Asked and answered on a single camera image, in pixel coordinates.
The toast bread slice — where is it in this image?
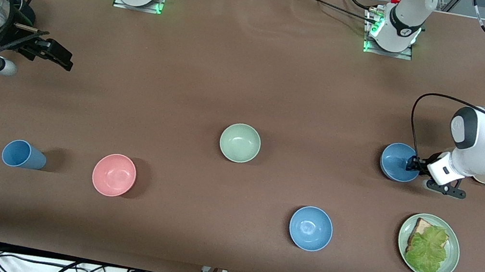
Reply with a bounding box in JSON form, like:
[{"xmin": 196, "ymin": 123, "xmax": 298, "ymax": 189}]
[{"xmin": 406, "ymin": 216, "xmax": 452, "ymax": 259}]

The blue bowl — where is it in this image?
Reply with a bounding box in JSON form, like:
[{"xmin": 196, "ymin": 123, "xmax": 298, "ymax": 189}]
[
  {"xmin": 286, "ymin": 203, "xmax": 337, "ymax": 255},
  {"xmin": 377, "ymin": 140, "xmax": 425, "ymax": 185}
]

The blue plastic cup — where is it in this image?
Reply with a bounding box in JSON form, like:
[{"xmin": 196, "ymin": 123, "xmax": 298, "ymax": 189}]
[{"xmin": 0, "ymin": 137, "xmax": 50, "ymax": 172}]

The green bowl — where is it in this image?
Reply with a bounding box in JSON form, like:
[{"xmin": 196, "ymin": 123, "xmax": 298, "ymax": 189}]
[{"xmin": 216, "ymin": 120, "xmax": 264, "ymax": 167}]

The long black table cable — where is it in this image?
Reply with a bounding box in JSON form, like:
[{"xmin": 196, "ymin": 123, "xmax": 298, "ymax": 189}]
[{"xmin": 287, "ymin": 0, "xmax": 381, "ymax": 24}]

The short black table cable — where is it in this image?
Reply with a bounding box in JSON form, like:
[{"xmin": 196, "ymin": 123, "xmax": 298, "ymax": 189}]
[{"xmin": 338, "ymin": 0, "xmax": 381, "ymax": 15}]

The green plate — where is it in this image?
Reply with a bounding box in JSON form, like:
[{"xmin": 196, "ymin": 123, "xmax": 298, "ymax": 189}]
[{"xmin": 393, "ymin": 210, "xmax": 466, "ymax": 272}]

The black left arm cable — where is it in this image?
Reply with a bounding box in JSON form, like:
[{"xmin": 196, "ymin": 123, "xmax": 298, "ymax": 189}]
[{"xmin": 403, "ymin": 0, "xmax": 485, "ymax": 176}]

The pink bowl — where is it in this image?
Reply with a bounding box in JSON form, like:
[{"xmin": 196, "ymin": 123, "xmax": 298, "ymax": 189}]
[{"xmin": 89, "ymin": 150, "xmax": 140, "ymax": 201}]

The green lettuce leaf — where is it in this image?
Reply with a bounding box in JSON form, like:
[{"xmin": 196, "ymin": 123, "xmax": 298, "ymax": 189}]
[{"xmin": 402, "ymin": 222, "xmax": 452, "ymax": 272}]

